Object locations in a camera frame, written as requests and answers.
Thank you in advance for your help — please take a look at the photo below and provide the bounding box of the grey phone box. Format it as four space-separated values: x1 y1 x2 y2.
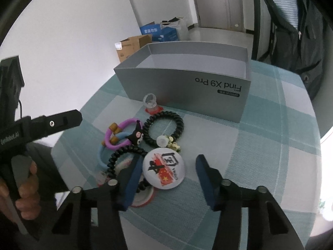
114 41 251 123

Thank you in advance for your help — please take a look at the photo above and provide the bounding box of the grey door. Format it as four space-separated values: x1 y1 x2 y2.
194 0 254 32

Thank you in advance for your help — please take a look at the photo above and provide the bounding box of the black spiral hair tie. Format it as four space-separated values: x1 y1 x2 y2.
106 145 152 194

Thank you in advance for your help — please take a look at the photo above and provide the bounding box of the blue bracelet with wooden beads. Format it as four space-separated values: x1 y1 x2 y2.
97 131 131 171

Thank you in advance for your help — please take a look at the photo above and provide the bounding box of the checkered teal tablecloth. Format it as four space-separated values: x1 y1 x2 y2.
51 61 321 249

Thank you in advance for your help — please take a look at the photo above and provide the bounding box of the brown cardboard box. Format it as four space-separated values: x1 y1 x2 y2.
115 34 152 63

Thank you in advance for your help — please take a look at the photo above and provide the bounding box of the red rimmed white badge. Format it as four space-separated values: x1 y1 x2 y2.
131 187 155 208

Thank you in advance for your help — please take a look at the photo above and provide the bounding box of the purple bracelet with Kuromi charm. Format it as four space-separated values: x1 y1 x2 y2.
101 118 145 150

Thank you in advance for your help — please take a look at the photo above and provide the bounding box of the blue cardboard box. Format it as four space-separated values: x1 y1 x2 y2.
140 22 179 42

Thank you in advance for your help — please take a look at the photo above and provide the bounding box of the white plastic bag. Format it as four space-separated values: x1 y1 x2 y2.
160 17 190 41

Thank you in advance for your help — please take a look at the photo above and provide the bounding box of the round China pin badge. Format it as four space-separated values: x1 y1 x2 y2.
142 148 186 190

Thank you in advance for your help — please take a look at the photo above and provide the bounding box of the black spiral hair tie flower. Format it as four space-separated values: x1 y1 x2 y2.
143 111 185 152

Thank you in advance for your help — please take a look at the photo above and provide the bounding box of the person's left hand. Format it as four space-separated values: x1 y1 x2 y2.
1 161 41 223

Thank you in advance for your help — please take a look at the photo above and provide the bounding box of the red base clear ring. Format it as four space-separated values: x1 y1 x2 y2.
142 92 164 115

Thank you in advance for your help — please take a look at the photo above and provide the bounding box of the black jacket striped lining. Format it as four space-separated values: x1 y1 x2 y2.
264 0 324 100

